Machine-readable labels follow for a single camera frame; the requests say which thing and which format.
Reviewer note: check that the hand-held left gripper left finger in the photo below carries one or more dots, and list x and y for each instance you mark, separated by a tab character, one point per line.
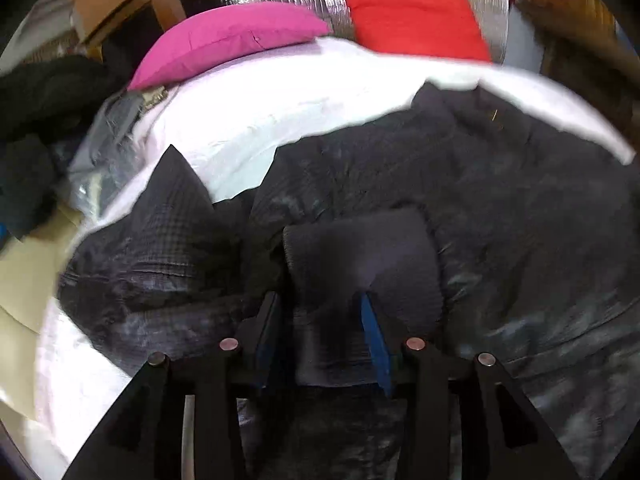
267	345

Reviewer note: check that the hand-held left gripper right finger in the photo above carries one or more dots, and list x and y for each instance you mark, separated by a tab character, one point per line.
376	350

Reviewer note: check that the dark padded jacket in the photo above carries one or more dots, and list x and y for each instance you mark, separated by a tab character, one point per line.
500	210

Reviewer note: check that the black clothes pile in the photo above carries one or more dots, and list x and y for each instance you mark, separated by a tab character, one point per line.
45	100

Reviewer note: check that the white bed sheet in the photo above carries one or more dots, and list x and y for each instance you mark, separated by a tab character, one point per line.
300	110

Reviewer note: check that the pink pillow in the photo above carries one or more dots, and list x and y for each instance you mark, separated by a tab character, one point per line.
225	40

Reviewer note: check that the red pillow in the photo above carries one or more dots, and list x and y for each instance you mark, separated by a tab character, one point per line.
415	15

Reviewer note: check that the brown wooden furniture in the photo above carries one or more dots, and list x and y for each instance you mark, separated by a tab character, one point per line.
575	35

